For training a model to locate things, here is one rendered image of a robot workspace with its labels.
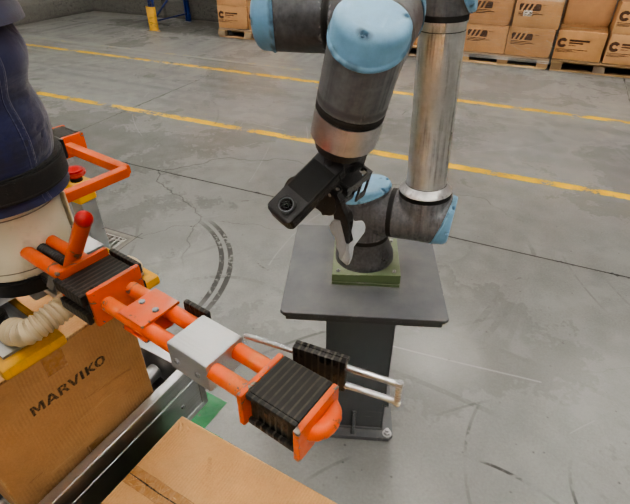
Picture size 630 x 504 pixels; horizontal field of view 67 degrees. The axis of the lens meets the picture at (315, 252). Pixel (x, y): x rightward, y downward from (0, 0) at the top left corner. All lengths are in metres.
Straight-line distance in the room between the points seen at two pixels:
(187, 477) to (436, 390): 1.24
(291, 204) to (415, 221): 0.79
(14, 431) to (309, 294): 0.82
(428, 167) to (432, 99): 0.18
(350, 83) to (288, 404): 0.35
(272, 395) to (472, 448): 1.65
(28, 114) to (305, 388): 0.56
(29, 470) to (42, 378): 0.23
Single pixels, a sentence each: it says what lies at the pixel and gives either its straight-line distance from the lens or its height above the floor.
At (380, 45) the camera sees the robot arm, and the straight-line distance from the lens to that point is 0.54.
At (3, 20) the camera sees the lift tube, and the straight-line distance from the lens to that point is 0.78.
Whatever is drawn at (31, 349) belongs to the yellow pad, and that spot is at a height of 1.16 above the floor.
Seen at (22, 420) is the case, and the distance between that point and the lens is 1.26.
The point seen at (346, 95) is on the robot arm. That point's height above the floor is 1.55.
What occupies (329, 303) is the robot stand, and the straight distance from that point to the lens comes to 1.46.
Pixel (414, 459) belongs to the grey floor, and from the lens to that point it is 2.04.
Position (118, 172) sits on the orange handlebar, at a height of 1.28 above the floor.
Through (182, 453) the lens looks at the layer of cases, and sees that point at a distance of 1.42.
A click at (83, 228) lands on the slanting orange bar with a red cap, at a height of 1.38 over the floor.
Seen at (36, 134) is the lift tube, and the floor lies 1.45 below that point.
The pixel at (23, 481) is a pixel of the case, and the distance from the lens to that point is 1.37.
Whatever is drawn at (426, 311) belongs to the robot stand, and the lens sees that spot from 1.47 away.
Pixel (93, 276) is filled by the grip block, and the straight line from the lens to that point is 0.75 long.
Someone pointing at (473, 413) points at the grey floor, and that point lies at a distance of 2.22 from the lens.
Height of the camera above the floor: 1.71
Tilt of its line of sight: 35 degrees down
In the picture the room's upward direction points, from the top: straight up
